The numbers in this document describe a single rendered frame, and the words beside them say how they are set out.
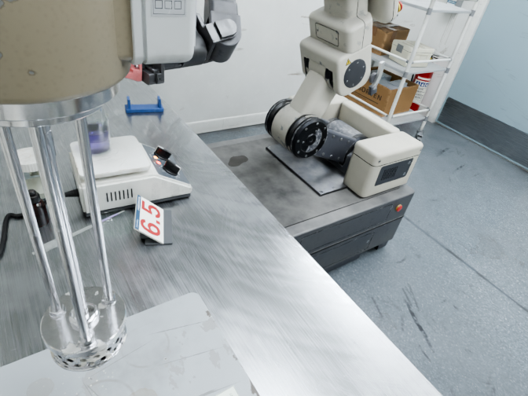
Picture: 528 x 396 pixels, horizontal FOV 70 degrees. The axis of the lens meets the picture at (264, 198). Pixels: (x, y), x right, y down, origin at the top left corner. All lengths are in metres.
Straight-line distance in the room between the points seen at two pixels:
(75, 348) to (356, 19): 1.26
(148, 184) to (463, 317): 1.49
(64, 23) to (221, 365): 0.43
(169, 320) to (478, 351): 1.42
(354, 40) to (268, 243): 0.87
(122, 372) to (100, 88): 0.39
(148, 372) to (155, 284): 0.14
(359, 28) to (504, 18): 2.17
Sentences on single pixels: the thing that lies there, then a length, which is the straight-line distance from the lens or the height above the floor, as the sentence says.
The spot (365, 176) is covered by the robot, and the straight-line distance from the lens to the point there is 1.53.
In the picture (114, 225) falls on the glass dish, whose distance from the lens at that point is 0.71.
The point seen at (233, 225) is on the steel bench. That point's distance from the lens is 0.71.
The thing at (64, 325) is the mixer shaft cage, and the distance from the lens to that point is 0.37.
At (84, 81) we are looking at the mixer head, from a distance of 0.20.
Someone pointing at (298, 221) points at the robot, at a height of 0.37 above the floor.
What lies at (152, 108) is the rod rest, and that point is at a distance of 1.10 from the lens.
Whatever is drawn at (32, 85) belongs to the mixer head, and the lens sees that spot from 0.19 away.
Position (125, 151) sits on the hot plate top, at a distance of 0.75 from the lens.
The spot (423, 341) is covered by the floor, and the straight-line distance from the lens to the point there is 1.68.
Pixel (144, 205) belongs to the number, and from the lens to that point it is 0.70.
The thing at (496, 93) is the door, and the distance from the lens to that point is 3.45.
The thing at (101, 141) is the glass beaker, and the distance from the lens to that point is 0.72.
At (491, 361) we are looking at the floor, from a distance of 1.79.
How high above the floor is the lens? 1.22
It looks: 36 degrees down
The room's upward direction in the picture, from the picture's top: 11 degrees clockwise
